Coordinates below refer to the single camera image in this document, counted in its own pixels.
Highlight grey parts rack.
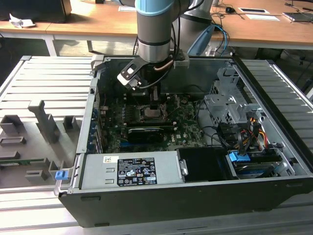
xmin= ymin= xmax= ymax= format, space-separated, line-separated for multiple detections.
xmin=0 ymin=99 xmax=83 ymax=189

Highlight black monitor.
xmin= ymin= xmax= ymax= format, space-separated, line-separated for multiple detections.
xmin=0 ymin=0 xmax=72 ymax=24

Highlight metal socket cover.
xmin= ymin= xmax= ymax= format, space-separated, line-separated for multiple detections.
xmin=163 ymin=94 xmax=182 ymax=120

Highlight grey laptop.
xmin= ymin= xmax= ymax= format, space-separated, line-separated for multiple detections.
xmin=282 ymin=11 xmax=313 ymax=23

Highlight black graphics card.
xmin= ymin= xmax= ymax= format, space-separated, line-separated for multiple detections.
xmin=127 ymin=126 xmax=164 ymax=145

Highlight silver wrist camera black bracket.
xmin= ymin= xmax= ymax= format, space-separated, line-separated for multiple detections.
xmin=116 ymin=60 xmax=143 ymax=92

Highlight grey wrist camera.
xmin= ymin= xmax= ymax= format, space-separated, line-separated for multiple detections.
xmin=173 ymin=52 xmax=190 ymax=70

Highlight silver topped CPU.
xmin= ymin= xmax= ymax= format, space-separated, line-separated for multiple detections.
xmin=144 ymin=109 xmax=164 ymax=120

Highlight white framed desk grommet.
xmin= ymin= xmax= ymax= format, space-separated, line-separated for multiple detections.
xmin=238 ymin=7 xmax=270 ymax=14

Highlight grey plastic case latch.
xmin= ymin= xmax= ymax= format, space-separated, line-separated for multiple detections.
xmin=90 ymin=54 xmax=105 ymax=74

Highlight blue cable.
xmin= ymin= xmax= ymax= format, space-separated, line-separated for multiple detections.
xmin=214 ymin=23 xmax=230 ymax=53

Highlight hard disk in blue carrier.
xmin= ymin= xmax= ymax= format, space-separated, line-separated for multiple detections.
xmin=225 ymin=150 xmax=286 ymax=181

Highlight blue plastic case latch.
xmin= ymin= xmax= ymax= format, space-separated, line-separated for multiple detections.
xmin=55 ymin=170 xmax=68 ymax=182

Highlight black PC case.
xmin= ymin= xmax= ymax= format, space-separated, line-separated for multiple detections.
xmin=54 ymin=55 xmax=313 ymax=228

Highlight yellow red power wires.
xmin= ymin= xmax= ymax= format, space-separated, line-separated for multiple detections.
xmin=235 ymin=117 xmax=268 ymax=157

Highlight crumpled white paper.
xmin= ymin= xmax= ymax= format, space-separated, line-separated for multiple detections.
xmin=9 ymin=13 xmax=37 ymax=29

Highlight grey power supply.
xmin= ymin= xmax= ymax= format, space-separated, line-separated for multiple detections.
xmin=78 ymin=150 xmax=189 ymax=191

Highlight wooden desk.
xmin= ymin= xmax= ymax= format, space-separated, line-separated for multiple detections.
xmin=45 ymin=0 xmax=313 ymax=58
xmin=0 ymin=20 xmax=59 ymax=57

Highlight silver perforated drive cage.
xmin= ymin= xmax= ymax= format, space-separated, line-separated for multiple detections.
xmin=203 ymin=66 xmax=267 ymax=129

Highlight pale blue teach pendant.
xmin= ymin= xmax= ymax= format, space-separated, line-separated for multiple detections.
xmin=187 ymin=23 xmax=216 ymax=56

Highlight green motherboard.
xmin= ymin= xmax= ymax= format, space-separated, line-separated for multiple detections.
xmin=96 ymin=93 xmax=208 ymax=154

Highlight black disk wire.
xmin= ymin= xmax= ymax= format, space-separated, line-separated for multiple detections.
xmin=236 ymin=129 xmax=247 ymax=157

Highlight green RAM stick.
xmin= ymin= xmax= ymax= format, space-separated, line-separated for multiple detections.
xmin=0 ymin=158 xmax=47 ymax=166

